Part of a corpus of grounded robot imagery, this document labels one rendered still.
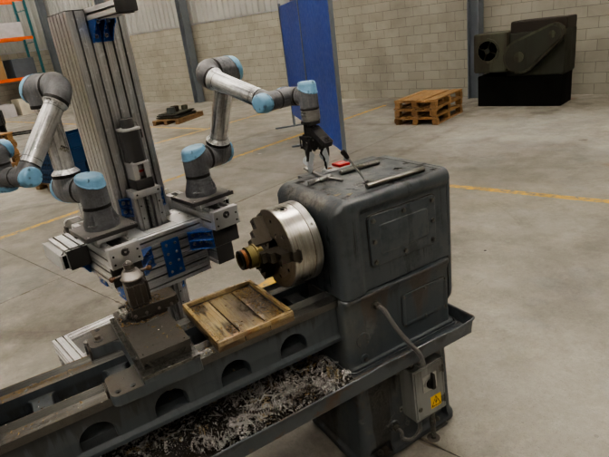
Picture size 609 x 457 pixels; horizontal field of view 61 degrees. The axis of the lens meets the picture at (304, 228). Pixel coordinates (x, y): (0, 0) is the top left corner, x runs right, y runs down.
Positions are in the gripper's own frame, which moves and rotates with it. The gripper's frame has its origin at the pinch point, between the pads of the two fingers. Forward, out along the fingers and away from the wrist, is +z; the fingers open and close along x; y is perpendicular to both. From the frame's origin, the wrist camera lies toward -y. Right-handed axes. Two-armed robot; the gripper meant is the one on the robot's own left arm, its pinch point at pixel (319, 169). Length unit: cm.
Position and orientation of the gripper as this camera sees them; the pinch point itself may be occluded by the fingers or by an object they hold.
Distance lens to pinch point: 214.9
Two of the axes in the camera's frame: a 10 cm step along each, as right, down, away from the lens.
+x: -8.4, 2.9, -4.6
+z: 1.2, 9.3, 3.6
